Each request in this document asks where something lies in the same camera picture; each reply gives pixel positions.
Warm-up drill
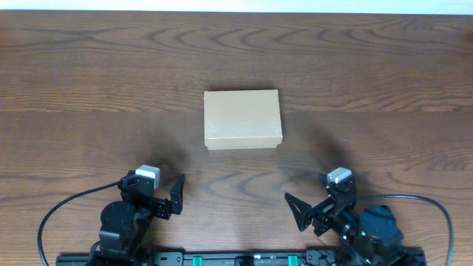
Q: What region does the brown cardboard box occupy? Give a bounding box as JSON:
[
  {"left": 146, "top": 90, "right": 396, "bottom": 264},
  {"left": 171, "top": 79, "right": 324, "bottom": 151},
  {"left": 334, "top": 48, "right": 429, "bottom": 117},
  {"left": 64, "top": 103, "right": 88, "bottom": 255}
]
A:
[{"left": 203, "top": 89, "right": 283, "bottom": 150}]

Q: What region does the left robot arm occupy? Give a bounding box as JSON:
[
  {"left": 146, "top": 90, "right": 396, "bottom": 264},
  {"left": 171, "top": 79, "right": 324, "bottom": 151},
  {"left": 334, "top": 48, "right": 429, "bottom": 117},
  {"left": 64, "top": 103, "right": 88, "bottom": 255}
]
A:
[{"left": 87, "top": 168, "right": 186, "bottom": 266}]

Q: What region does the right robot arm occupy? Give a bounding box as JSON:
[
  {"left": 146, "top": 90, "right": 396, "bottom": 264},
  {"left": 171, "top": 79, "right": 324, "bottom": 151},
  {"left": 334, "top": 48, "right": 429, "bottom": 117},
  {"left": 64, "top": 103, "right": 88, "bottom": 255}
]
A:
[{"left": 285, "top": 168, "right": 426, "bottom": 265}]

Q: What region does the black mounting rail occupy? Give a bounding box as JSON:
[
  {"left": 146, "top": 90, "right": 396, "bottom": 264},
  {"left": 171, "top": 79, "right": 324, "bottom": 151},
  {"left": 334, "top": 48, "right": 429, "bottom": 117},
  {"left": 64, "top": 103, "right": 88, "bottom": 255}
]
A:
[{"left": 55, "top": 249, "right": 426, "bottom": 266}]

